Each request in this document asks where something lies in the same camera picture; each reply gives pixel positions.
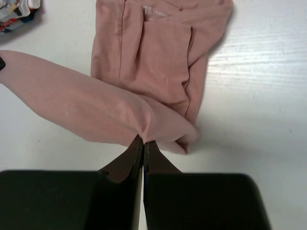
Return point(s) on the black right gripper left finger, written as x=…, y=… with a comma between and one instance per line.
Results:
x=73, y=200

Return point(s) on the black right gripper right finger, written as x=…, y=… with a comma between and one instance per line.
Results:
x=174, y=200

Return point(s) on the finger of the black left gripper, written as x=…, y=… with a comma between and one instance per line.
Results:
x=2, y=64

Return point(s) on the white printed t shirt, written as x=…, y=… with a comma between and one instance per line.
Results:
x=18, y=17

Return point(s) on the pink t shirt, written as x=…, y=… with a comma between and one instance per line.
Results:
x=147, y=73

